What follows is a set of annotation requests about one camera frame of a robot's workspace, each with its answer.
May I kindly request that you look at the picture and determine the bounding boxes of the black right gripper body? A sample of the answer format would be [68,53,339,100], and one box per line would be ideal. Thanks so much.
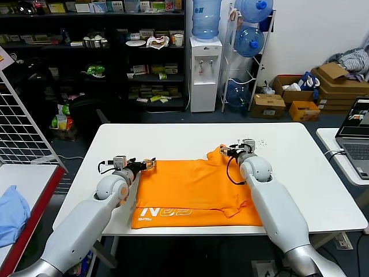
[229,147,246,162]

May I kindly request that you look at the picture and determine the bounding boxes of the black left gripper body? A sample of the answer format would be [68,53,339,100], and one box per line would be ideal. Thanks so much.
[126,160,145,174]

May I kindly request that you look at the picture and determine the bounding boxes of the orange t-shirt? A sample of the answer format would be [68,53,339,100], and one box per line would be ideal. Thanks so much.
[131,145,263,230]

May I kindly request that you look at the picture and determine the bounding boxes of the pile of striped clothes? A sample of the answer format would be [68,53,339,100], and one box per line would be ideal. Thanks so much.
[325,46,369,82]

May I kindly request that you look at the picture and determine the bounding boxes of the labelled brown cardboard box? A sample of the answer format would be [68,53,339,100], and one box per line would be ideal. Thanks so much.
[249,93,286,120]

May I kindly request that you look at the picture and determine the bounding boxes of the blue water jug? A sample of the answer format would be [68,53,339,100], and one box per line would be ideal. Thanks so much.
[225,78,251,108]
[232,25,265,58]
[191,0,223,40]
[233,0,273,24]

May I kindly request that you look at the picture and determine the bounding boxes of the white water dispenser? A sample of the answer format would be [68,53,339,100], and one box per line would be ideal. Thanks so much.
[189,36,223,113]

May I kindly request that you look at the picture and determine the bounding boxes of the small clear plastic bag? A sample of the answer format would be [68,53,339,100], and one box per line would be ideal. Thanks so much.
[257,80,276,96]

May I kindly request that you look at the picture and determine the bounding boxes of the black office chair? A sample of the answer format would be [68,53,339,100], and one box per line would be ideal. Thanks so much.
[67,93,116,136]

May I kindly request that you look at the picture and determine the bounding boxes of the orange printed cardboard box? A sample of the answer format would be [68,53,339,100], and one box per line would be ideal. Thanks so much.
[288,100,321,122]

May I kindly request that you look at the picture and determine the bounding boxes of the open brown cardboard box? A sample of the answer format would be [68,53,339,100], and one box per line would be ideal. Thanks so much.
[271,74,315,104]

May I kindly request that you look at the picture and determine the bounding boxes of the basket of snack packs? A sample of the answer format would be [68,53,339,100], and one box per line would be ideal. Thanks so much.
[48,103,78,142]

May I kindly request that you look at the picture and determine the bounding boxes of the white plastic bag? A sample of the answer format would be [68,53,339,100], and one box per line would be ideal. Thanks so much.
[281,82,302,92]

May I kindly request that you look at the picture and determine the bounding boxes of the white side table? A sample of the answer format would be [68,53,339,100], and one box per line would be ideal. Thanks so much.
[315,127,369,208]

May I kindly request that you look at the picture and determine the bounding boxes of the green toy vegetables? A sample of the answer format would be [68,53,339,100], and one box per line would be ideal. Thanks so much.
[81,65,106,78]

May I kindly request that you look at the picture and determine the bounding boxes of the low flat cardboard box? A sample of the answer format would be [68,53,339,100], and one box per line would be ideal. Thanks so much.
[317,98,358,112]

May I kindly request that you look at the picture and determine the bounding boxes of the grey floor socket box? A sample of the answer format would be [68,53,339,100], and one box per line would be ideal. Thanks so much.
[251,259,279,277]

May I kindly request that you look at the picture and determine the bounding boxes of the plastic bag with food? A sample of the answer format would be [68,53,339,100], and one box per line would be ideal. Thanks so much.
[145,35,170,51]

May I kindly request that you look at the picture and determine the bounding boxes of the grey laptop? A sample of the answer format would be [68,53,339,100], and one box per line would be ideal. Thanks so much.
[334,96,369,180]

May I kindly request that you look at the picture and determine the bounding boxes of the wide flat cardboard box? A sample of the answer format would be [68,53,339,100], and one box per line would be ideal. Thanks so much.
[316,84,369,101]

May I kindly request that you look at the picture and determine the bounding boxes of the large open-flap cardboard box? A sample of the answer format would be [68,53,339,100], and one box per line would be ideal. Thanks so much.
[310,62,369,89]

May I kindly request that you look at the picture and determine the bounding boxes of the white metal jug rack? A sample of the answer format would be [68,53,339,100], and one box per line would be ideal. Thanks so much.
[220,3,276,113]

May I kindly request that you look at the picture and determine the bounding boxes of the beige cloth on rack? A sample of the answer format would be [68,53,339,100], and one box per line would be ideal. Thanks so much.
[228,9,243,31]

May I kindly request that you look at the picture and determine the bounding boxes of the steel bowl of white balls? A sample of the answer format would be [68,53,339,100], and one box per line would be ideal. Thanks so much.
[82,33,104,49]

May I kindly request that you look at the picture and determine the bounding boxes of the light blue cloth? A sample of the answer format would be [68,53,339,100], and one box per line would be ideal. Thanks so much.
[0,185,31,248]

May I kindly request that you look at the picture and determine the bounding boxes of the grey power strip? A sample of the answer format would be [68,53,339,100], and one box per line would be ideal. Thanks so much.
[334,233,354,250]

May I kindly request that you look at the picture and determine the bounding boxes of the black shelving unit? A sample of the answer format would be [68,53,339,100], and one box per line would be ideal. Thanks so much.
[0,0,186,113]

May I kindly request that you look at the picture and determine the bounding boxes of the clear plastic container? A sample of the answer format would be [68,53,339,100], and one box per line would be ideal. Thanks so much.
[123,0,141,14]

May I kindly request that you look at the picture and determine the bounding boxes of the white green box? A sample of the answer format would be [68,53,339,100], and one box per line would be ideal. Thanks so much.
[106,1,125,13]

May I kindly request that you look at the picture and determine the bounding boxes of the blue white box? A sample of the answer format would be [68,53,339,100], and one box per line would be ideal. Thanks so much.
[91,0,108,13]

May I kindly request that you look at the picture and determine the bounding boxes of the white red yellow sign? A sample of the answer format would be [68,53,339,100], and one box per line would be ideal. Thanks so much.
[0,45,17,71]

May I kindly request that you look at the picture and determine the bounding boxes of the yellow label box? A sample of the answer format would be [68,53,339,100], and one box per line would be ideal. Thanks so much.
[48,2,67,14]

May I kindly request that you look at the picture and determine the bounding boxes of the cola bottle red label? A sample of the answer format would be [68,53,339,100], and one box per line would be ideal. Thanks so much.
[33,0,47,16]

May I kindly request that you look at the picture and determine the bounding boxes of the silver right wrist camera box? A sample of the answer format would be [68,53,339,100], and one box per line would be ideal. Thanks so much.
[238,138,257,154]

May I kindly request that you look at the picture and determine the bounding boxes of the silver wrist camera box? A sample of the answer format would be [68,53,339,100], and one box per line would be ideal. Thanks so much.
[238,138,257,154]
[112,155,128,169]

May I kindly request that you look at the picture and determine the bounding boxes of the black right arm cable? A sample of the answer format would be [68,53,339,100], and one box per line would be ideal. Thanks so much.
[226,154,248,185]

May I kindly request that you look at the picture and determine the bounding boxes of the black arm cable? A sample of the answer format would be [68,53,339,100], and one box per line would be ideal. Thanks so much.
[226,154,248,185]
[97,160,115,175]

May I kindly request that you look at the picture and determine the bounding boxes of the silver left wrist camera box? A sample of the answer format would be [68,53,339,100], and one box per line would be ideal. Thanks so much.
[112,155,128,169]

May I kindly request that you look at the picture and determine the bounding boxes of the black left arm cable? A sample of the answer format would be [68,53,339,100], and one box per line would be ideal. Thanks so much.
[97,160,115,175]

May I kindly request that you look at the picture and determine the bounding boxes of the white wire grid panel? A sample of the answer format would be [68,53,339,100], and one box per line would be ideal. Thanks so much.
[0,68,69,174]

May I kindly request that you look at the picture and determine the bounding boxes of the white laptop cable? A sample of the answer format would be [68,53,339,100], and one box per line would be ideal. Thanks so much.
[323,148,344,158]

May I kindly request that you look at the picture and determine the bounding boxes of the blue bag white handles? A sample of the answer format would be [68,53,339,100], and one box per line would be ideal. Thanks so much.
[298,71,321,100]

